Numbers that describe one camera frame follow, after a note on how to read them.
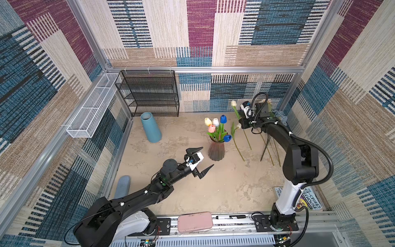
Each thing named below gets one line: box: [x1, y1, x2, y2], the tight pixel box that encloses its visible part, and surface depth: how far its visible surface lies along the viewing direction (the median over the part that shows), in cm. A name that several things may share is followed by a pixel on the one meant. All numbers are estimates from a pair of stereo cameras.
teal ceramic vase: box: [140, 111, 163, 144], surface depth 96 cm
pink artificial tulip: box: [207, 124, 217, 133], surface depth 75 cm
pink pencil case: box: [177, 211, 214, 234], surface depth 76 cm
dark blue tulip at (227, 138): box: [223, 134, 232, 143], surface depth 73 cm
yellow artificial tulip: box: [204, 117, 213, 127], surface depth 77 cm
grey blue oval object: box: [114, 175, 131, 200], surface depth 86 cm
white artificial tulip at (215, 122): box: [212, 117, 220, 127], surface depth 79 cm
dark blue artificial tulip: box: [219, 114, 228, 128], surface depth 79 cm
